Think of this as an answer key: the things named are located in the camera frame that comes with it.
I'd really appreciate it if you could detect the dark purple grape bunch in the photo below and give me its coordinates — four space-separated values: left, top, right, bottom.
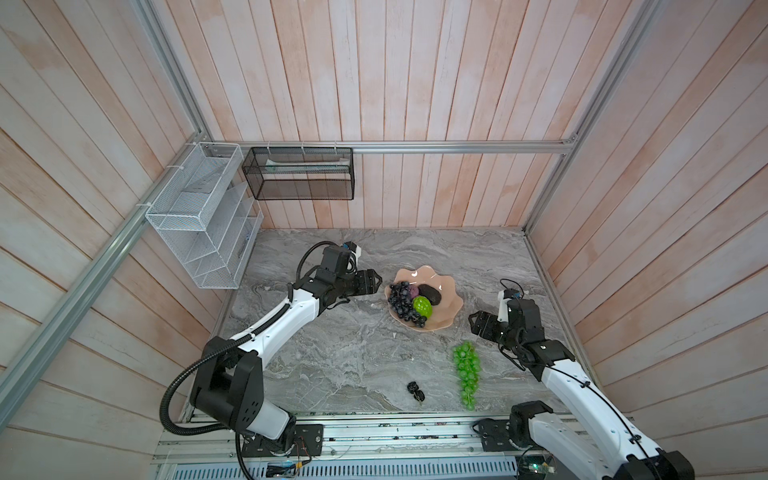
387 281 427 328

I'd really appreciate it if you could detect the green grape bunch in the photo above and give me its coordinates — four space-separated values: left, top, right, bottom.
453 341 481 411

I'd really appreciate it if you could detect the green fake lime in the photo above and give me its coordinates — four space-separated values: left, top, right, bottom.
412 296 433 319

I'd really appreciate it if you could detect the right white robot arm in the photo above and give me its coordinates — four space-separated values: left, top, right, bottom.
468 291 695 479

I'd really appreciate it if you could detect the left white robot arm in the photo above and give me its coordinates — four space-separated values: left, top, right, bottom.
190 241 382 440

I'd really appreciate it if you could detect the peach scalloped fruit bowl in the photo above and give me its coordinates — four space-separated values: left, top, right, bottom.
385 265 464 332

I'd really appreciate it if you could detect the small black berry cluster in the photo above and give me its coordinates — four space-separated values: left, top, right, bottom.
406 381 425 402

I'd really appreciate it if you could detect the green circuit board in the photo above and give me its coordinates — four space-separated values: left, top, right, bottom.
518 459 549 480

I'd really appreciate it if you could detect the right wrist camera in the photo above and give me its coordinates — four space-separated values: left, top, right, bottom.
498 288 524 302

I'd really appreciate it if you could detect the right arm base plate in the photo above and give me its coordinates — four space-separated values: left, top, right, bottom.
472 418 520 452

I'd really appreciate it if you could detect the aluminium front rail frame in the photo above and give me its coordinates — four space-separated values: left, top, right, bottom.
149 411 649 466

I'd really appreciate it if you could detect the black wire mesh basket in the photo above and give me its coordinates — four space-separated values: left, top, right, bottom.
241 146 356 201

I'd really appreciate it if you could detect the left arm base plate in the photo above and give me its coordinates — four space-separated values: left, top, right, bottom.
241 423 324 458

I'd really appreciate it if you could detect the white wire mesh shelf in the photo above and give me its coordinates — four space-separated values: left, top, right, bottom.
146 142 263 290

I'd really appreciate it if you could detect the black corrugated cable conduit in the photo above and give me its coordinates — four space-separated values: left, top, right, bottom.
158 332 259 437

